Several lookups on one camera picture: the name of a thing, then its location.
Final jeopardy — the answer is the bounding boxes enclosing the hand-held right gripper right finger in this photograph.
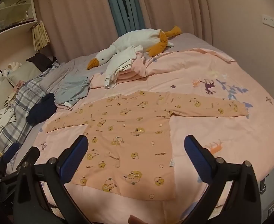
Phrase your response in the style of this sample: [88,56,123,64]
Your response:
[181,135,262,224]

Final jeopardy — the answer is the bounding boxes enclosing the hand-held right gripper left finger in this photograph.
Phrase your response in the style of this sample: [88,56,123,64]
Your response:
[13,135,93,224]

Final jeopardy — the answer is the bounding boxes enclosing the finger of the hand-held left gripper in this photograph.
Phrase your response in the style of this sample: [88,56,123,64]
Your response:
[0,142,20,180]
[29,147,41,167]

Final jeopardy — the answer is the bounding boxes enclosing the peach duck print shirt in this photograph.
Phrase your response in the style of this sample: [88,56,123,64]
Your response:
[45,90,249,201]

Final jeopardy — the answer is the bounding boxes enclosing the person's right hand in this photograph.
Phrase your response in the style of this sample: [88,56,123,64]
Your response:
[128,215,150,224]

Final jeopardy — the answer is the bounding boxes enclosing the white crumpled cloth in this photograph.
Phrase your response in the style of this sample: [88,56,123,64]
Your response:
[0,107,16,124]

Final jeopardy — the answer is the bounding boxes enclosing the navy garment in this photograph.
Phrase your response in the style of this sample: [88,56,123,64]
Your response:
[26,93,57,125]

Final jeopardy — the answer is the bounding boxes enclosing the patterned cloth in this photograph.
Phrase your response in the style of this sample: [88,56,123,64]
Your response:
[4,92,18,108]

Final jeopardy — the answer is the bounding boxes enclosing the pale pink garment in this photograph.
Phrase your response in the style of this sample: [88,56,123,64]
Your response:
[55,100,77,111]

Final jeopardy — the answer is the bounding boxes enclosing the plaid bedding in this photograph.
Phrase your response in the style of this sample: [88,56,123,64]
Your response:
[0,61,60,159]

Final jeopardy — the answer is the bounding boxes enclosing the pink printed blanket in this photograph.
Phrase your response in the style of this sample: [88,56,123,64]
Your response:
[32,47,274,224]

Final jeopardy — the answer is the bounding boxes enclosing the grey-blue garment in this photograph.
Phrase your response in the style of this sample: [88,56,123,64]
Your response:
[54,76,92,105]

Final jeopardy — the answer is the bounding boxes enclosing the beige padded headboard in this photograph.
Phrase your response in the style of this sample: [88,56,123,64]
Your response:
[0,61,38,122]

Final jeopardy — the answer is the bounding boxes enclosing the beige plush toy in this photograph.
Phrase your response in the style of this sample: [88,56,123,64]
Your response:
[6,62,22,71]

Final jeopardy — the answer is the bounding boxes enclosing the black cloth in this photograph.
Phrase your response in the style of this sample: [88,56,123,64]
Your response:
[26,53,58,73]

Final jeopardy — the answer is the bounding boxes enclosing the grey bed sheet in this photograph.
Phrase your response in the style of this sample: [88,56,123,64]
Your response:
[41,31,213,94]

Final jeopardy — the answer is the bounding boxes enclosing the folded white garment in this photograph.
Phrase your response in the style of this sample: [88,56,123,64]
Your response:
[104,47,144,89]

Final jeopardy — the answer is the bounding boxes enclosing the folded pink garment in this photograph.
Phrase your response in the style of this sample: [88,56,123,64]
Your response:
[117,51,151,81]

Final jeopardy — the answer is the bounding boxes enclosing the straw-coloured hanging fringe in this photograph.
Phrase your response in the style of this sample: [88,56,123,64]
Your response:
[32,20,51,52]

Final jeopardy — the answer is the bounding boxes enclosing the white goose plush toy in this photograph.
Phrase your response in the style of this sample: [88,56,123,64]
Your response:
[87,25,182,70]

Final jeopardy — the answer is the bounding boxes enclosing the cream shelf cabinet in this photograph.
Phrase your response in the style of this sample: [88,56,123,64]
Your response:
[0,0,38,40]

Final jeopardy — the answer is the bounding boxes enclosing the pink curtain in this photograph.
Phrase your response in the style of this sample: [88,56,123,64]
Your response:
[132,0,213,45]
[34,0,119,63]

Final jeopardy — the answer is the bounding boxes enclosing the teal curtain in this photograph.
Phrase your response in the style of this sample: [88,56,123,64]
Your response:
[104,0,145,33]

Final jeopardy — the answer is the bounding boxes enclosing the white wall socket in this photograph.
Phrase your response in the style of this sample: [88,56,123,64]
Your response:
[261,14,274,32]

